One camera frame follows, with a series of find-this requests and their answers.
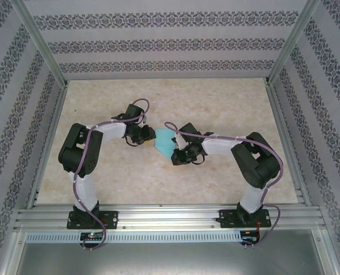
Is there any aluminium frame post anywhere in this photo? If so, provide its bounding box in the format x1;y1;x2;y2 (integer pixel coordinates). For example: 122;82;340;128
266;0;324;86
9;0;69;87

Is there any aluminium table side rail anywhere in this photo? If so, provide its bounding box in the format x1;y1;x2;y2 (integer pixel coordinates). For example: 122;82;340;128
266;81;313;207
25;81;70;210

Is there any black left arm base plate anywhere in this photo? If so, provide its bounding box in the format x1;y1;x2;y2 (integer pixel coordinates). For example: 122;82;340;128
68;210;118;230

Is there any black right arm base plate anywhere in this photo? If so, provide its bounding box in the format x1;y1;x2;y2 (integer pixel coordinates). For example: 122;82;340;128
219;209;272;229

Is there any slotted white cable duct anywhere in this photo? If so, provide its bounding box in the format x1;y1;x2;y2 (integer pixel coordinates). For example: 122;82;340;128
25;231;242;243

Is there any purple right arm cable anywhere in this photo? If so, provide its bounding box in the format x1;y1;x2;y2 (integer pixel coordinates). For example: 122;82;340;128
164;121;284;250

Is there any aluminium mounting rail beam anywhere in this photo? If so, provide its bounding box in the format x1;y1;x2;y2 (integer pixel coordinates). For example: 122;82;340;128
14;203;327;231

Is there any teal paper sheet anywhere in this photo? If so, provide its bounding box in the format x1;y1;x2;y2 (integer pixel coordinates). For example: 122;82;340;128
154;128;180;160

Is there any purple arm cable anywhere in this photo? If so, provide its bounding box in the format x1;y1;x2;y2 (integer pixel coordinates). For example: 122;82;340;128
72;98;151;253
164;121;284;250

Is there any grey sheet metal tray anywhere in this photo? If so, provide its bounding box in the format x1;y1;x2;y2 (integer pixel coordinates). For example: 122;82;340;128
9;230;339;275

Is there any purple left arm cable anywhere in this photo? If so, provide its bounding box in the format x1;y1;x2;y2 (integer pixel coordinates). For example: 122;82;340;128
72;98;151;253

